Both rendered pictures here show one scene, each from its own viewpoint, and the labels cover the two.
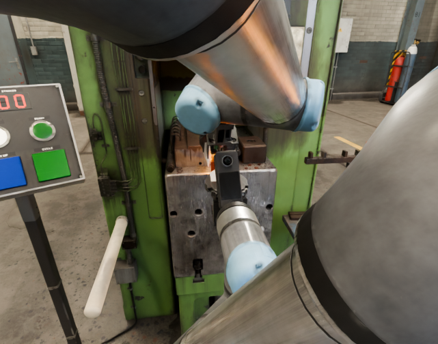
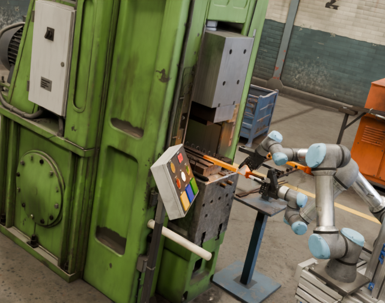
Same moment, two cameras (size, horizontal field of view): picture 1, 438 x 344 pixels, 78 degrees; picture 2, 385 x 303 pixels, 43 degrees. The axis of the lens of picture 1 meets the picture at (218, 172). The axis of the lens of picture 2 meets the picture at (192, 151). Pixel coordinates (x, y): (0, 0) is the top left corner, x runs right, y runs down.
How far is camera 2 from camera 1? 253 cm
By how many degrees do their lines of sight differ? 45
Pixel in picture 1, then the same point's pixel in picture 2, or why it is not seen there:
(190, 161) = (207, 174)
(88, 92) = (160, 141)
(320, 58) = (241, 109)
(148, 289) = not seen: hidden behind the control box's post
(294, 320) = (336, 190)
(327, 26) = (245, 94)
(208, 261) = (207, 232)
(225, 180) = (274, 178)
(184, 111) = (280, 160)
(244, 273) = (304, 198)
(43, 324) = not seen: outside the picture
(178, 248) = (199, 227)
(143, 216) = not seen: hidden behind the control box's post
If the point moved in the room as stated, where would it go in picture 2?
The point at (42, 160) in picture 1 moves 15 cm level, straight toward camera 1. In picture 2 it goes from (193, 184) to (220, 191)
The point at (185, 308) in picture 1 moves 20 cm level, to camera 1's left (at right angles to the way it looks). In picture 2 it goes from (189, 271) to (166, 281)
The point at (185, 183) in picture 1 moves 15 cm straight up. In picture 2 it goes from (211, 186) to (216, 163)
